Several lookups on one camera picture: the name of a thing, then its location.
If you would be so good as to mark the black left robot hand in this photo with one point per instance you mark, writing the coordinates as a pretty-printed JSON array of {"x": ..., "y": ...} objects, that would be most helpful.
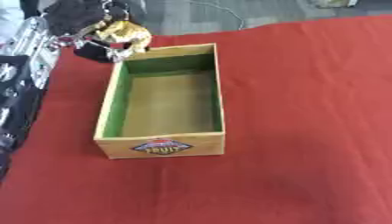
[{"x": 71, "y": 14}]

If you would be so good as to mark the yellow soft toy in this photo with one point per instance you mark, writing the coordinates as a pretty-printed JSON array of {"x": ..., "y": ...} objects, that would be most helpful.
[{"x": 126, "y": 34}]

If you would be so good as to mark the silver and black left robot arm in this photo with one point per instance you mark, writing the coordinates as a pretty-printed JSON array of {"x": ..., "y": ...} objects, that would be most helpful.
[{"x": 20, "y": 96}]

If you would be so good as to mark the tan cardboard box green inside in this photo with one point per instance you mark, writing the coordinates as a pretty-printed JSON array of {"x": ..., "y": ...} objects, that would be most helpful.
[{"x": 168, "y": 102}]

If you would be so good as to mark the pale yellowish bag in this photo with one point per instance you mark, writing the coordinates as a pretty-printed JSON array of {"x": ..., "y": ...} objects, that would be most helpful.
[{"x": 334, "y": 3}]

